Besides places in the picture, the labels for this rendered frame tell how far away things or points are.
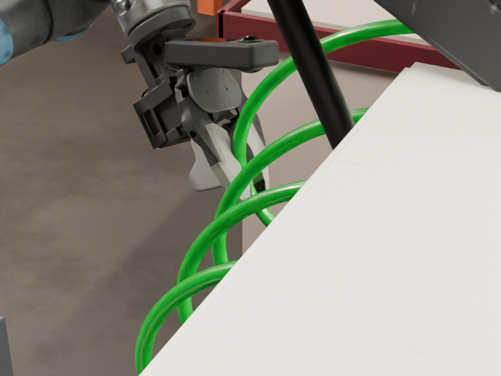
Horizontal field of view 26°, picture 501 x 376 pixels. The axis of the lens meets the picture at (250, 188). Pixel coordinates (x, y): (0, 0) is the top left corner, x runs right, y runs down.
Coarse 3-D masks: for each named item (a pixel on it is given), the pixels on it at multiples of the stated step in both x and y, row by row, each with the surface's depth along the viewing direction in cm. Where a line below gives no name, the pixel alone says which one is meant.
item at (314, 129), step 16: (352, 112) 90; (304, 128) 92; (320, 128) 91; (272, 144) 95; (288, 144) 94; (256, 160) 96; (272, 160) 95; (240, 176) 98; (224, 192) 100; (240, 192) 99; (224, 208) 100; (224, 240) 103; (224, 256) 104
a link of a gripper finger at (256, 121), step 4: (240, 88) 113; (244, 96) 113; (244, 100) 112; (240, 104) 112; (244, 104) 112; (236, 108) 111; (240, 108) 111; (236, 112) 112; (240, 112) 111; (236, 116) 111; (256, 116) 113; (232, 120) 112; (256, 120) 112; (256, 124) 112; (260, 124) 113; (256, 128) 112; (260, 128) 112; (260, 132) 112; (260, 136) 112; (264, 140) 112; (264, 144) 112
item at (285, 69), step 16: (336, 32) 97; (352, 32) 95; (368, 32) 94; (384, 32) 94; (400, 32) 93; (336, 48) 97; (288, 64) 100; (272, 80) 101; (256, 96) 103; (256, 112) 105; (240, 128) 106; (240, 144) 107; (240, 160) 108; (256, 192) 110
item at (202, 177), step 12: (216, 132) 107; (192, 144) 109; (216, 144) 107; (228, 144) 108; (204, 156) 108; (228, 156) 107; (192, 168) 110; (204, 168) 109; (216, 168) 106; (228, 168) 106; (240, 168) 108; (192, 180) 110; (204, 180) 109; (216, 180) 108; (228, 180) 106
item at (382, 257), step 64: (384, 128) 48; (448, 128) 48; (320, 192) 44; (384, 192) 44; (448, 192) 44; (256, 256) 40; (320, 256) 40; (384, 256) 40; (448, 256) 40; (192, 320) 37; (256, 320) 37; (320, 320) 37; (384, 320) 37; (448, 320) 37
